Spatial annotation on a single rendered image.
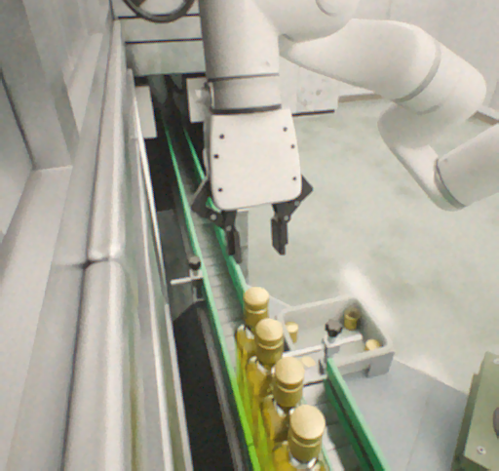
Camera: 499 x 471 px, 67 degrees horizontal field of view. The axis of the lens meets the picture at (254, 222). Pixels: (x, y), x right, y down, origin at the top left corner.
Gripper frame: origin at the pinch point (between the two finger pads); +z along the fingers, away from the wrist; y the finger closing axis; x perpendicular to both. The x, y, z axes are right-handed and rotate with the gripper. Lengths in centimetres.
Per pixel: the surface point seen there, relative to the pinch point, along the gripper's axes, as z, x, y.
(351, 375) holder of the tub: 44, 19, 24
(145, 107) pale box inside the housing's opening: -12, 100, -8
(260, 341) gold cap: 11.2, -3.9, -1.6
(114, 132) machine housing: -14.4, -1.2, -13.4
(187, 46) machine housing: -29, 83, 6
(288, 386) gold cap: 12.7, -10.3, -0.5
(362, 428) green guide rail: 31.1, -3.8, 12.7
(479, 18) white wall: -63, 340, 367
